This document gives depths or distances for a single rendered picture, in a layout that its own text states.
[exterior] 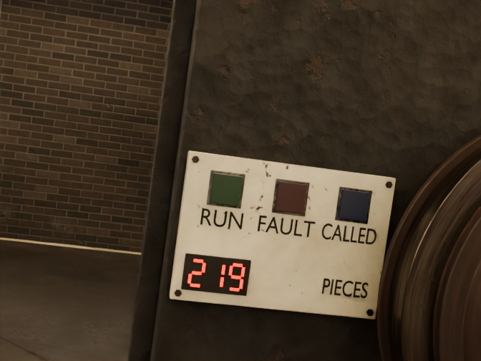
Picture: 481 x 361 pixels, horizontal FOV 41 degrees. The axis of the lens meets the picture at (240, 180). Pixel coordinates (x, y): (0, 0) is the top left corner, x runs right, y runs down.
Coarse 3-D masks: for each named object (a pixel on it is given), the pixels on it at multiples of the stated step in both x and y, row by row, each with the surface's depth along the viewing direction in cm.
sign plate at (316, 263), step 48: (192, 192) 77; (336, 192) 79; (384, 192) 80; (192, 240) 77; (240, 240) 78; (288, 240) 79; (336, 240) 80; (384, 240) 81; (192, 288) 78; (288, 288) 79; (336, 288) 80
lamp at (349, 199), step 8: (344, 192) 79; (352, 192) 79; (360, 192) 79; (344, 200) 79; (352, 200) 79; (360, 200) 79; (368, 200) 79; (344, 208) 79; (352, 208) 79; (360, 208) 79; (344, 216) 79; (352, 216) 79; (360, 216) 79
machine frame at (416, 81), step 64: (192, 0) 86; (256, 0) 78; (320, 0) 79; (384, 0) 81; (448, 0) 82; (192, 64) 78; (256, 64) 79; (320, 64) 80; (384, 64) 81; (448, 64) 82; (192, 128) 78; (256, 128) 80; (320, 128) 81; (384, 128) 82; (448, 128) 83; (384, 256) 83; (192, 320) 80; (256, 320) 81; (320, 320) 82
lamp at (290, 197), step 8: (280, 184) 78; (288, 184) 78; (296, 184) 78; (280, 192) 78; (288, 192) 78; (296, 192) 78; (304, 192) 78; (280, 200) 78; (288, 200) 78; (296, 200) 78; (304, 200) 78; (280, 208) 78; (288, 208) 78; (296, 208) 78
